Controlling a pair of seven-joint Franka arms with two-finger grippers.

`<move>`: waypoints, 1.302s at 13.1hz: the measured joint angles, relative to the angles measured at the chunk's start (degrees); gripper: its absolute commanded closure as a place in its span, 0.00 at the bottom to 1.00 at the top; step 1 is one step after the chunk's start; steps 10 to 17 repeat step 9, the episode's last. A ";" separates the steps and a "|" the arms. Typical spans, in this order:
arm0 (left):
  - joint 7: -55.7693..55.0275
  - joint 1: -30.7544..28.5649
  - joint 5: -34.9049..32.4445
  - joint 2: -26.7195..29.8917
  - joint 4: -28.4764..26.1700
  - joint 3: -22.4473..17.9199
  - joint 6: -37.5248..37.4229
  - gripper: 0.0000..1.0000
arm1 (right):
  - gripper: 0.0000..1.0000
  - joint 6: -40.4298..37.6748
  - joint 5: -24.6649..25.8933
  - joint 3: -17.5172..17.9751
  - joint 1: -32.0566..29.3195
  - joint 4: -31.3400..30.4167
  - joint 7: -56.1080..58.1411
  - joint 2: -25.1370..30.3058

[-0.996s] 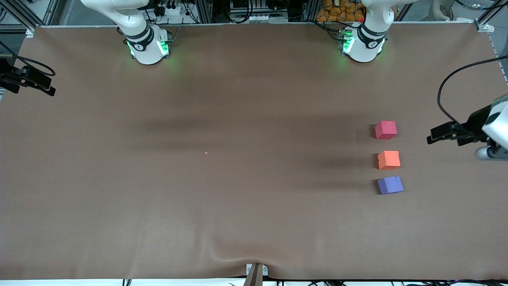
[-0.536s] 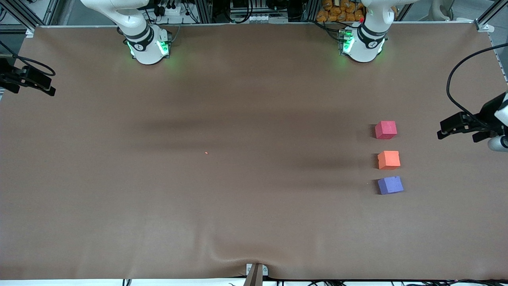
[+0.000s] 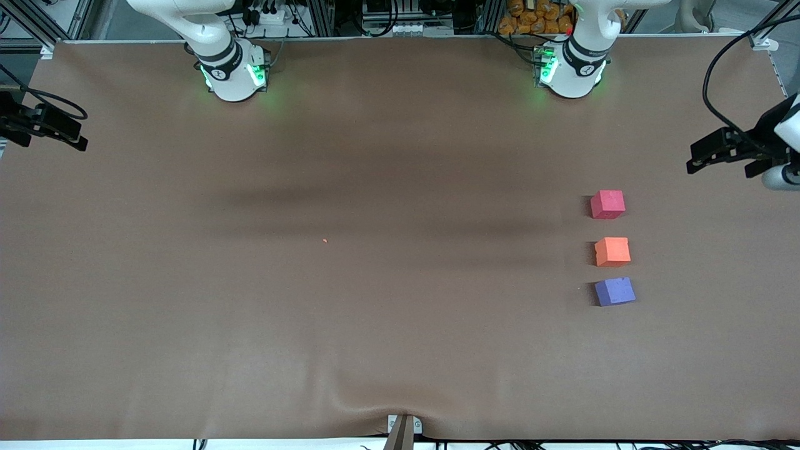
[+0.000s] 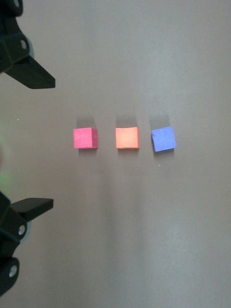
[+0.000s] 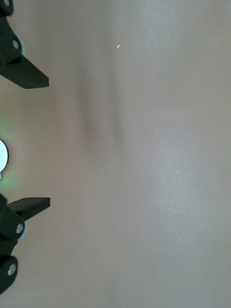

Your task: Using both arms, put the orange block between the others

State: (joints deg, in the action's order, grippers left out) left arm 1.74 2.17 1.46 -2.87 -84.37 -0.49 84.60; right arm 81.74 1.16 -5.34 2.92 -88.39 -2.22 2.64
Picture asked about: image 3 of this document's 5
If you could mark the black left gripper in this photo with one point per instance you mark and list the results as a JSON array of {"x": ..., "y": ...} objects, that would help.
[{"x": 762, "y": 130}]

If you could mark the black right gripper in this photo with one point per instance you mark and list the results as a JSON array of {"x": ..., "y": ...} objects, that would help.
[{"x": 14, "y": 117}]

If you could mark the orange foam block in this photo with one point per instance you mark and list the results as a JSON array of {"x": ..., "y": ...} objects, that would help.
[{"x": 612, "y": 252}]

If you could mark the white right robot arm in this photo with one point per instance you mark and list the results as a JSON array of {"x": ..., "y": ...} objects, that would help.
[{"x": 228, "y": 69}]

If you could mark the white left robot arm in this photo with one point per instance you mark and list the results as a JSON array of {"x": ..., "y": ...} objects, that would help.
[{"x": 575, "y": 69}]

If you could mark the red foam block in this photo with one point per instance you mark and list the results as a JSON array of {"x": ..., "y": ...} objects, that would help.
[{"x": 607, "y": 204}]

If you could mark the beige rounded object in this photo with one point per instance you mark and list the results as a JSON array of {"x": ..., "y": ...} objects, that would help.
[{"x": 695, "y": 14}]

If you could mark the purple-blue foam block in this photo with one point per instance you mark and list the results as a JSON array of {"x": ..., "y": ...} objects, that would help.
[{"x": 615, "y": 292}]

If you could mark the bag of orange items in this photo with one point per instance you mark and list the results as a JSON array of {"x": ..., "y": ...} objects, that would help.
[{"x": 537, "y": 19}]

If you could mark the white power strip with plugs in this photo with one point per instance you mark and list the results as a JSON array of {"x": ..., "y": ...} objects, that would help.
[{"x": 269, "y": 15}]

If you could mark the long white power strip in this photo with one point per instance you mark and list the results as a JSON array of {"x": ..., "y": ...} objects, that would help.
[{"x": 406, "y": 29}]

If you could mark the large table cover mat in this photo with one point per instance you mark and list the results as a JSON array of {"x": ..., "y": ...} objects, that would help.
[{"x": 400, "y": 325}]

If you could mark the metal table clamp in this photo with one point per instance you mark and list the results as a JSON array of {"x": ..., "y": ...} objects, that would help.
[{"x": 403, "y": 431}]

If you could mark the metal corner bracket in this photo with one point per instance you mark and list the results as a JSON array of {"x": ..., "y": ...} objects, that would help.
[
  {"x": 47, "y": 52},
  {"x": 765, "y": 44}
]

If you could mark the aluminium frame strut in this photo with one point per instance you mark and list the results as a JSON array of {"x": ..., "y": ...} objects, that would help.
[{"x": 34, "y": 25}]

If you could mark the aluminium frame post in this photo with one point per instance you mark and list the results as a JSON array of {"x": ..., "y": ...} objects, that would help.
[{"x": 322, "y": 17}]

